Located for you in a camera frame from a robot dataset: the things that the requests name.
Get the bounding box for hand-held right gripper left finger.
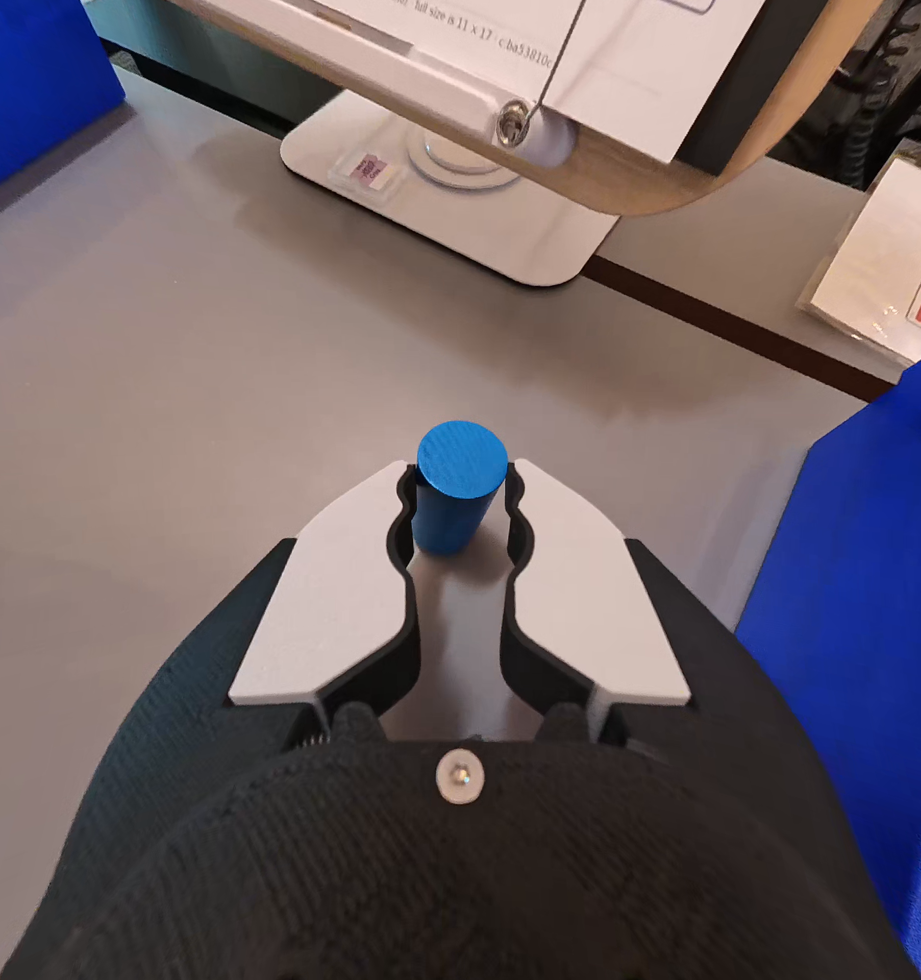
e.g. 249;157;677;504
228;459;423;740

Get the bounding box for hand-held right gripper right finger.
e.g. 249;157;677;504
500;458;692;742

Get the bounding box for blue cylinder block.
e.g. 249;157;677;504
410;420;509;557

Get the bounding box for blue plastic bin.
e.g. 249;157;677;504
736;360;921;980
0;0;127;204

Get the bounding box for white tablet stand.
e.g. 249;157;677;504
192;0;622;286

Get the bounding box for wooden rimmed board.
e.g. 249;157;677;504
165;0;886;217

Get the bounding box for small label sticker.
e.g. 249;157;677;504
329;150;404;202

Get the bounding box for bagged stack of white papers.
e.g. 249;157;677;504
795;138;921;364

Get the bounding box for white printed paper sheet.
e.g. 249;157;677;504
307;0;767;163

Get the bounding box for thin grey cable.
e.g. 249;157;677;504
533;0;588;124

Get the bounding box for black coiled cable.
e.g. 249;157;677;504
835;0;920;188

